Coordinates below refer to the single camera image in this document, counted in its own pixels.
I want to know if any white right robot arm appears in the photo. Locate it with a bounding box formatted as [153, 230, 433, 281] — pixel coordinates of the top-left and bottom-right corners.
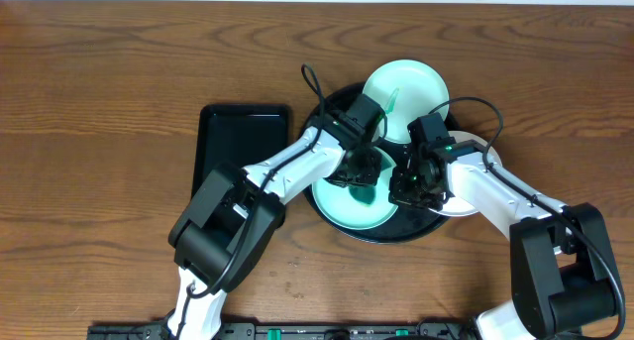
[389, 138, 626, 339]

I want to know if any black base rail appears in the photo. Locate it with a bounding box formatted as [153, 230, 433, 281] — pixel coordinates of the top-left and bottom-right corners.
[86, 321, 481, 340]

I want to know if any white plate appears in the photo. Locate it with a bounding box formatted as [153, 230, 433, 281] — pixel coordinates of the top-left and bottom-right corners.
[437, 150, 501, 217]

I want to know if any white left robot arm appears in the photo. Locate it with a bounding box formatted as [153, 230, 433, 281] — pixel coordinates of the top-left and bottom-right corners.
[167, 122, 377, 339]

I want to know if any black rectangular tray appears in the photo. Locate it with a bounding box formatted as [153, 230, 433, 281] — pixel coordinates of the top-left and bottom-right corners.
[190, 103, 291, 230]

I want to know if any green yellow sponge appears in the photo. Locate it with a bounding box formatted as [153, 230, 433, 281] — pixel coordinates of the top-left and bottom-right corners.
[349, 185, 376, 206]

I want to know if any black round tray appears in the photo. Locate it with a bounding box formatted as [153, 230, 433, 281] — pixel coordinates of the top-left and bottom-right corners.
[303, 82, 462, 244]

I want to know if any mint plate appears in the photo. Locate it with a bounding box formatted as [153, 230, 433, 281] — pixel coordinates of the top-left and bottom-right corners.
[311, 148, 398, 230]
[363, 59, 449, 144]

